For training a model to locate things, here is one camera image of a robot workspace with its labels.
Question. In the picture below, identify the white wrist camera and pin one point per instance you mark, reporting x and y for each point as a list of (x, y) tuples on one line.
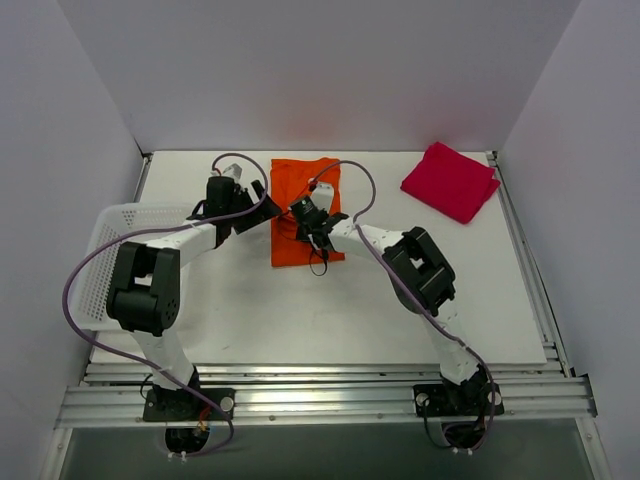
[(233, 171), (322, 195)]

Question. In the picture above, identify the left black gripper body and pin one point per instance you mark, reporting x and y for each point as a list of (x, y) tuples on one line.
[(257, 206)]

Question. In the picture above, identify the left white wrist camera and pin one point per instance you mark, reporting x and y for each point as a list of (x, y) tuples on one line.
[(233, 171)]

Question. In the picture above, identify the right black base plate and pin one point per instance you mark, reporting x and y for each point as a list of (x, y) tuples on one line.
[(449, 400)]

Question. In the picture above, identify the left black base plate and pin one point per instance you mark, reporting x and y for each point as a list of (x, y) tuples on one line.
[(162, 405)]

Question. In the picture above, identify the aluminium rail frame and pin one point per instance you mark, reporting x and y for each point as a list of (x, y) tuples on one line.
[(342, 350)]

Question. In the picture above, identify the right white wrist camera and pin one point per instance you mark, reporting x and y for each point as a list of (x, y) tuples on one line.
[(322, 195)]

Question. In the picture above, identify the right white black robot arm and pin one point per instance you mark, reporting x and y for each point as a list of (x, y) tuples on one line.
[(422, 279)]

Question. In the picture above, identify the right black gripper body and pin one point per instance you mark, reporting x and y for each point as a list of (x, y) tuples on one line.
[(320, 230)]

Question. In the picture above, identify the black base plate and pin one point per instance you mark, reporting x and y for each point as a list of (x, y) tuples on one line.
[(449, 400), (162, 405)]

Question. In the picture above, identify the folded magenta t-shirt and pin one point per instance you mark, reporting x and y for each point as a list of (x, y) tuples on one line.
[(451, 183)]

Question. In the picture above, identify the white perforated plastic basket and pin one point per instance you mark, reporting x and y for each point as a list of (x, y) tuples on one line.
[(87, 299)]

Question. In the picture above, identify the orange t-shirt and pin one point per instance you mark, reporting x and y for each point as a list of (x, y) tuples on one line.
[(290, 180)]

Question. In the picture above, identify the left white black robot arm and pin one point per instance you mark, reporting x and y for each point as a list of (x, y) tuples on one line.
[(145, 291)]

